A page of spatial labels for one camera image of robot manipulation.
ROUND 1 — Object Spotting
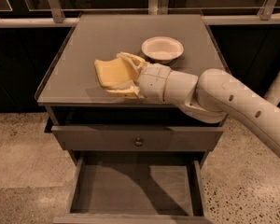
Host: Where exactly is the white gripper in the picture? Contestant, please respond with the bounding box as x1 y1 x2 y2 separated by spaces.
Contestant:
105 52 198 105

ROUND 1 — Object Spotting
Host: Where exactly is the yellow sponge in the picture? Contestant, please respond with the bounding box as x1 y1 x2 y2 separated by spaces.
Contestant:
94 58 139 88

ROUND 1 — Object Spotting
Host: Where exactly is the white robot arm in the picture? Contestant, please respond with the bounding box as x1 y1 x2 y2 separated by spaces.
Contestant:
95 52 280 158

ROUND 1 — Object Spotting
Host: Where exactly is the round metal drawer knob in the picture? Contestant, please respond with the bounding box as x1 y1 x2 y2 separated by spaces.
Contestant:
134 137 143 147

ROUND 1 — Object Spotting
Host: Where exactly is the grey drawer cabinet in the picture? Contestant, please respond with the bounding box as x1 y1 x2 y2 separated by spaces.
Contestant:
35 15 227 160

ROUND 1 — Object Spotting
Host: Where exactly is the grey top drawer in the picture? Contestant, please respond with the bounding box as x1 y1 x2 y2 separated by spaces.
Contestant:
52 125 223 151

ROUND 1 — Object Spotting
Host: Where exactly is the grey open middle drawer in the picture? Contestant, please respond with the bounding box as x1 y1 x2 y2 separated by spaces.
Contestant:
53 156 216 224

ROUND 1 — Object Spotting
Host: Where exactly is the white bowl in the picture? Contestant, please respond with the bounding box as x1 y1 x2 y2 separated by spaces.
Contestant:
141 36 184 63

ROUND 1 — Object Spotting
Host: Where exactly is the metal window railing frame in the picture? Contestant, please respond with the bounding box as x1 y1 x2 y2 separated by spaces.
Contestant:
0 0 280 28

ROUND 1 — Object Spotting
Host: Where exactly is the white cylindrical post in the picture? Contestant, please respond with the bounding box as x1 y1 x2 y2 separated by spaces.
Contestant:
264 71 280 105

